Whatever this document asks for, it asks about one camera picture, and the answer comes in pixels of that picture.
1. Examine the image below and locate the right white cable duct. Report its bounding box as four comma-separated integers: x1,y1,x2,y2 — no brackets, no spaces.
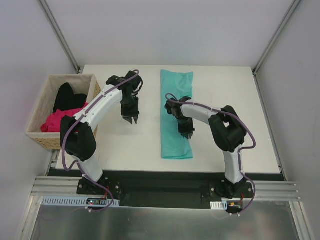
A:
209,200,244,211

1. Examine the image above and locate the left white cable duct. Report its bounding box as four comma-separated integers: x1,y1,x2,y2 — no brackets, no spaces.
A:
41,196,120,208

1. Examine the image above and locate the wicker laundry basket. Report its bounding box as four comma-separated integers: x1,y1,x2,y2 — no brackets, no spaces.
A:
25,74,102,150

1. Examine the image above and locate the aluminium front frame rail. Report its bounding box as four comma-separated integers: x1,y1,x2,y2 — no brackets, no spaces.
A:
31,169,302,202

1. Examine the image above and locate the aluminium post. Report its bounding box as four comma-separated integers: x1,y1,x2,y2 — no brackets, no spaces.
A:
37,0,81,74
252,0,303,76

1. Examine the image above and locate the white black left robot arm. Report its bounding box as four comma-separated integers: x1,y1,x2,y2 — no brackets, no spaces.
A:
60,69,143,195

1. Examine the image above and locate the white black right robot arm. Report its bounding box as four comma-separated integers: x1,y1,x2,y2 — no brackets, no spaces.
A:
164,96,247,199

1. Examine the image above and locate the teal t shirt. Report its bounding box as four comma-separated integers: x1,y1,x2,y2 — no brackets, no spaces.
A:
159,69,195,160

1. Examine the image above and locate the right rear aluminium post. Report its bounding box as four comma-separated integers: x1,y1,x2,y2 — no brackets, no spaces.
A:
252,0,303,76

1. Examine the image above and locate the pink t shirt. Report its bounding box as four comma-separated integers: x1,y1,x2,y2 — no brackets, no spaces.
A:
40,102,88,133

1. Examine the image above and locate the black t shirt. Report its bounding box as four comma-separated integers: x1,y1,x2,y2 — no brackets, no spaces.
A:
52,83,88,113

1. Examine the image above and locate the left rear aluminium post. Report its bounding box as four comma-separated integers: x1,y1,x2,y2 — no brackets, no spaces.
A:
37,0,81,74

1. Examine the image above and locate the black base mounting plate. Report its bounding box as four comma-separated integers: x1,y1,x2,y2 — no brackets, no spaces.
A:
76,170,255,210

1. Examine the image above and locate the white cable duct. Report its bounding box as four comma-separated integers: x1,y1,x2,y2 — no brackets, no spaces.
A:
209,200,244,211
41,196,120,208

